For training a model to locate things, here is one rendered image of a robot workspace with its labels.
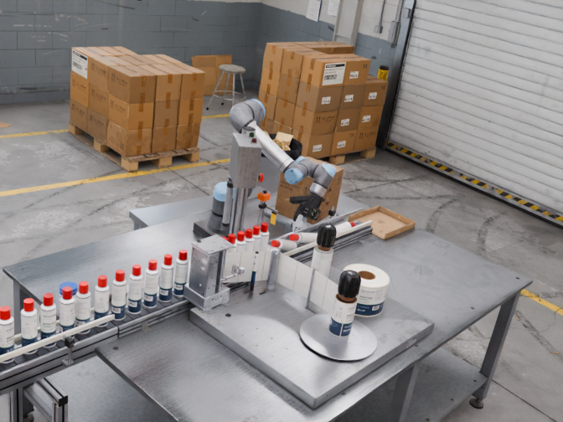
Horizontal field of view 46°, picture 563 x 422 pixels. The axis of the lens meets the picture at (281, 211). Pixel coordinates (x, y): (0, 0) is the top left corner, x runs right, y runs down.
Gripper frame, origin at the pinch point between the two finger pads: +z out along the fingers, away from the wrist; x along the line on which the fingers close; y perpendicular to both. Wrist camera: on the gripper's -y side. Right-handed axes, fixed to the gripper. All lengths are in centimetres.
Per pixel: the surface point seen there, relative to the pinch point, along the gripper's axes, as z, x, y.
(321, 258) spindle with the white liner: 5.2, -15.7, 30.6
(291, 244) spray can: 7.1, 0.0, 3.1
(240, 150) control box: -20, -57, -3
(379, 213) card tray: -31, 87, -9
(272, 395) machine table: 54, -59, 65
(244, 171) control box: -13, -50, -2
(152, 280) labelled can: 42, -75, 3
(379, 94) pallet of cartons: -165, 335, -207
